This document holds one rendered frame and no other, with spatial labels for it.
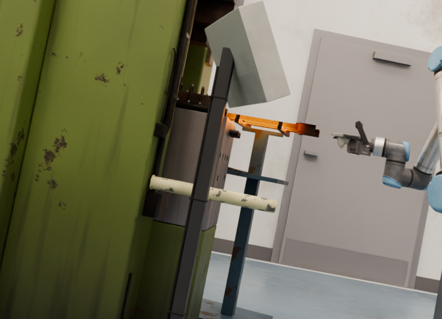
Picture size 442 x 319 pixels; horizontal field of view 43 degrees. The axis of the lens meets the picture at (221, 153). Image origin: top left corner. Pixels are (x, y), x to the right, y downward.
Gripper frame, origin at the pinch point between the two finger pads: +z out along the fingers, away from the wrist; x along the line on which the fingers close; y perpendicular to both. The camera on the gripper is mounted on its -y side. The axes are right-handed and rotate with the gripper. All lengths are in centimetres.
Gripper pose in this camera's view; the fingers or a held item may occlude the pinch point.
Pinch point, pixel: (331, 134)
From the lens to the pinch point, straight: 280.9
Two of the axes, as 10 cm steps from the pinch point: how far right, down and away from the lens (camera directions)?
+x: 2.6, 0.9, 9.6
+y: -1.9, 9.8, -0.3
